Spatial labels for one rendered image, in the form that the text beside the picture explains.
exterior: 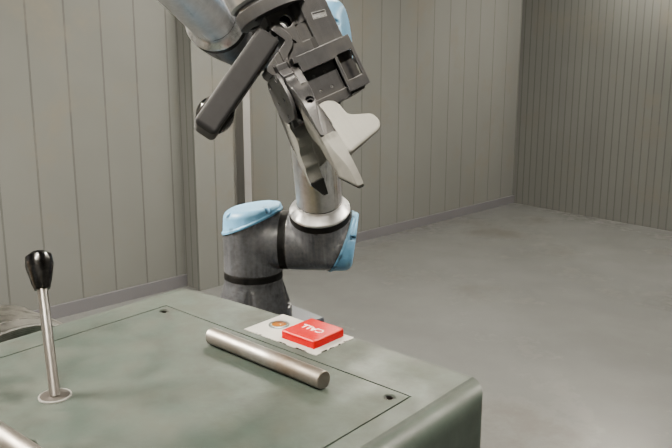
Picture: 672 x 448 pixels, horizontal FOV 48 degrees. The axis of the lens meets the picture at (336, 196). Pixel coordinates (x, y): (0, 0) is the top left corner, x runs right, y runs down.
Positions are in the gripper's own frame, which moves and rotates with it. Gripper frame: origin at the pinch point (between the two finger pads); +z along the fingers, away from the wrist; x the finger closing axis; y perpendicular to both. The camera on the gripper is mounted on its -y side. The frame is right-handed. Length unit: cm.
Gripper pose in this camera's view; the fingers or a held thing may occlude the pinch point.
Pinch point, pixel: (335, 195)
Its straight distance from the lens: 75.6
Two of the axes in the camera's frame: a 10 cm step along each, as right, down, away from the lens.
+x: -2.3, 0.4, 9.7
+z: 4.3, 9.0, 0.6
